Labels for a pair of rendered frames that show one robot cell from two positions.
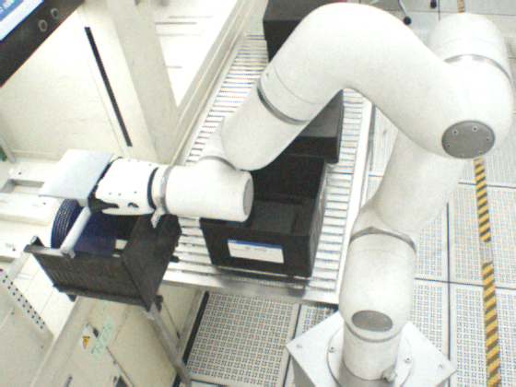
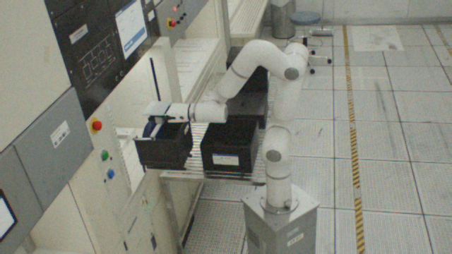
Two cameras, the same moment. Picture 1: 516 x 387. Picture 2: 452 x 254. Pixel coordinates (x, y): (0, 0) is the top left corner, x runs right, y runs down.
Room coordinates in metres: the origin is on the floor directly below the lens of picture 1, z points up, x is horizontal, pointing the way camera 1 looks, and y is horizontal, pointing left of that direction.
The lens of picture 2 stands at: (-1.00, 0.15, 2.20)
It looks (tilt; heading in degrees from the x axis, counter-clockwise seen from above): 33 degrees down; 355
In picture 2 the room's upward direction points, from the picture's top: 6 degrees counter-clockwise
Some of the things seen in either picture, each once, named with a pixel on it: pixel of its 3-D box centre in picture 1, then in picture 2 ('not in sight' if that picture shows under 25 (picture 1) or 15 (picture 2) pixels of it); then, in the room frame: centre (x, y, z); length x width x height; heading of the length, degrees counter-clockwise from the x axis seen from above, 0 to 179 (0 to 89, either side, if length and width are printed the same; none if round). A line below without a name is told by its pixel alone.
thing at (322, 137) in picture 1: (296, 115); (244, 108); (1.34, -0.16, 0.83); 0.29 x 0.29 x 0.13; 73
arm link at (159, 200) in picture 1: (166, 190); (193, 113); (0.64, 0.15, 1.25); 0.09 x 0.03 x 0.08; 160
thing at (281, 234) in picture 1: (268, 210); (231, 144); (0.92, -0.02, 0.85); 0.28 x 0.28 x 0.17; 70
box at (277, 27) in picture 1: (307, 32); (248, 69); (1.76, -0.28, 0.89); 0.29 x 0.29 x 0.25; 74
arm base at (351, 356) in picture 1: (371, 337); (279, 186); (0.51, -0.19, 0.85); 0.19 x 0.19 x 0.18
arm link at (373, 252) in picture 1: (376, 297); (276, 155); (0.48, -0.18, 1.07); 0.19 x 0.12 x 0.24; 158
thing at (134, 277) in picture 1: (106, 228); (164, 136); (0.70, 0.31, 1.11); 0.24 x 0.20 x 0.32; 160
